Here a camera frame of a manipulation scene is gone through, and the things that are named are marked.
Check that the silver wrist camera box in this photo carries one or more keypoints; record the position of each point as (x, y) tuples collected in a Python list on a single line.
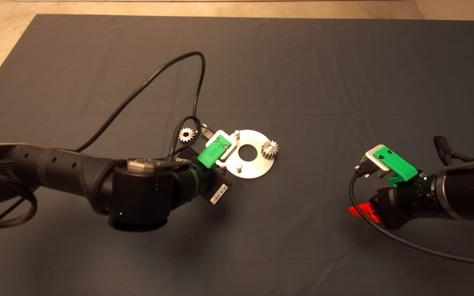
[(224, 133), (370, 158)]

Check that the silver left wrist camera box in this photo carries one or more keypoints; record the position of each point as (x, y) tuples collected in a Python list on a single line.
[(224, 133)]

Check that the round metal carrier plate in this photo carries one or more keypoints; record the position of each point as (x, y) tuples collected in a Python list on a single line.
[(257, 168)]

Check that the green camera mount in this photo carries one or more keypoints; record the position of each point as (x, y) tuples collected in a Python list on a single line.
[(214, 152), (397, 166)]

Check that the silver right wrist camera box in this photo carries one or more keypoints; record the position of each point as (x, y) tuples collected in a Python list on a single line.
[(370, 158)]

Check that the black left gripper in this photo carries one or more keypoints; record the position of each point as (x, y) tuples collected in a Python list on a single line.
[(210, 185)]

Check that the dark grey table cloth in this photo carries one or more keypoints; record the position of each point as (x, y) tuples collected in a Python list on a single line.
[(303, 61)]

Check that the small steel planetary gear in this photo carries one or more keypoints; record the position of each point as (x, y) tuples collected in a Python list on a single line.
[(182, 135), (274, 153)]

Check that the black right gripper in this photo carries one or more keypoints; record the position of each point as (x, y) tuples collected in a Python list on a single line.
[(405, 201)]

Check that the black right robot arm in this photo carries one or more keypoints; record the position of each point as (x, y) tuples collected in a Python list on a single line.
[(467, 193)]

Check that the green left camera mount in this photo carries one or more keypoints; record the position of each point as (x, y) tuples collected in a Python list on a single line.
[(214, 152)]

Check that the green right camera mount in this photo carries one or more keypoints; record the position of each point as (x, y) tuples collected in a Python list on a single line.
[(397, 166)]

